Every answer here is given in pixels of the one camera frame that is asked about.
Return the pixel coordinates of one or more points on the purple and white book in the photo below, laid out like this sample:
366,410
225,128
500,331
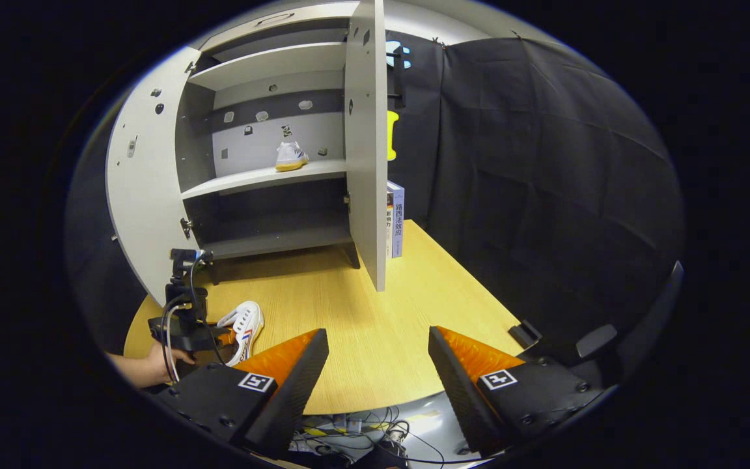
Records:
398,221

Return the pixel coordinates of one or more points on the white shoe cabinet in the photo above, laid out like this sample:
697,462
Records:
271,221

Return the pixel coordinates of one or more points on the white shoe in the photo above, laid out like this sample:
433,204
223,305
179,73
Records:
245,322
291,156

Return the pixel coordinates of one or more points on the white cabinet drawer front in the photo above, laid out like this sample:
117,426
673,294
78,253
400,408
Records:
297,23

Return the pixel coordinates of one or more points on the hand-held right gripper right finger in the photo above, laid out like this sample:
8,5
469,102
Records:
456,391

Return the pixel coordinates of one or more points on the black table clamp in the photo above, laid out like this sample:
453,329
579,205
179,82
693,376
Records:
525,333

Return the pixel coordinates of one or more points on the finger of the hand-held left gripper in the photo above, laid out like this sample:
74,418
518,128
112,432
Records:
222,337

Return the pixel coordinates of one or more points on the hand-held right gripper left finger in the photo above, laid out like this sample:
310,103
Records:
297,384

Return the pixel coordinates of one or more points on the black backdrop cloth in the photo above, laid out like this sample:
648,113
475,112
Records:
544,195

